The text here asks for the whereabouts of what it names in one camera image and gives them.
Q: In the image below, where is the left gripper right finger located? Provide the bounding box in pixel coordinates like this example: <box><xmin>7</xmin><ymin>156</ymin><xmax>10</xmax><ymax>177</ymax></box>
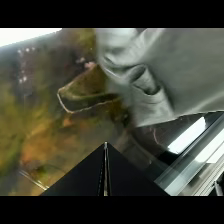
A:
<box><xmin>106</xmin><ymin>142</ymin><xmax>171</xmax><ymax>197</ymax></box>

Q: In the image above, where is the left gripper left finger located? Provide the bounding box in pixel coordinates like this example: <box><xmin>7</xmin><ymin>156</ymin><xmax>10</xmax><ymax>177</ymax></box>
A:
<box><xmin>40</xmin><ymin>142</ymin><xmax>107</xmax><ymax>197</ymax></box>

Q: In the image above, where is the grey shirt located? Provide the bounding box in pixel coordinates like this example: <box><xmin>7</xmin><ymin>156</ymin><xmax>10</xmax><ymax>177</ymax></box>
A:
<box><xmin>94</xmin><ymin>28</ymin><xmax>224</xmax><ymax>128</ymax></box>

